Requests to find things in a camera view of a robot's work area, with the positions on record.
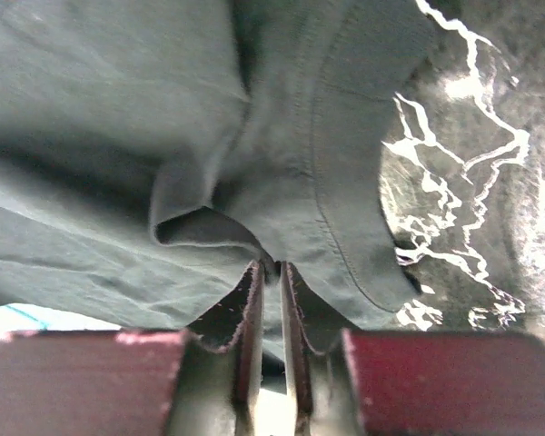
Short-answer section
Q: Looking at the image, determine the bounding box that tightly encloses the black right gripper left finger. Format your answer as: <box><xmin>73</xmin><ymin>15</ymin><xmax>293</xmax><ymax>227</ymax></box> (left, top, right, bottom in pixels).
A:
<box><xmin>0</xmin><ymin>262</ymin><xmax>264</xmax><ymax>435</ymax></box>

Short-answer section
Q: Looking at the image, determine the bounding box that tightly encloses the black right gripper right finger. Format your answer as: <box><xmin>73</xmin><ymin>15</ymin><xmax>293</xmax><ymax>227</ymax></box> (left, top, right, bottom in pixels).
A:
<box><xmin>281</xmin><ymin>263</ymin><xmax>545</xmax><ymax>435</ymax></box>

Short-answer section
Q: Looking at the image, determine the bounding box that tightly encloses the black t shirt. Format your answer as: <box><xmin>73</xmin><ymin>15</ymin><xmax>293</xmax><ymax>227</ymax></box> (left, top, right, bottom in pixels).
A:
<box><xmin>0</xmin><ymin>0</ymin><xmax>441</xmax><ymax>396</ymax></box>

